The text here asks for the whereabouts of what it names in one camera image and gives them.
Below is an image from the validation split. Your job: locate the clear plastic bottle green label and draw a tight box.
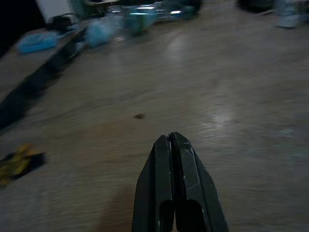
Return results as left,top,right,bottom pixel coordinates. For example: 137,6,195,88
107,3,195,37

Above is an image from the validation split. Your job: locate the light blue face mask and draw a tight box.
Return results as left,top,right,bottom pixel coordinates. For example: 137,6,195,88
15,32,59,55

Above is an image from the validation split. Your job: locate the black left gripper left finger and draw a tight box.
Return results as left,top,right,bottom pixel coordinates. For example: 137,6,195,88
131,135,175,232

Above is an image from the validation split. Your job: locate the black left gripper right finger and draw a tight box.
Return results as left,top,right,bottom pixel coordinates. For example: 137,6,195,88
169,131,230,232

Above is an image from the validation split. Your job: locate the pale blue crumpled packet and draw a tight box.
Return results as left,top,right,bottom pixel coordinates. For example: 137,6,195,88
276,0,300,29

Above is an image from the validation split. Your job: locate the yellow and black snack wrapper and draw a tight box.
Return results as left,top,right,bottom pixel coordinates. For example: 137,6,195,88
0,143,47,187

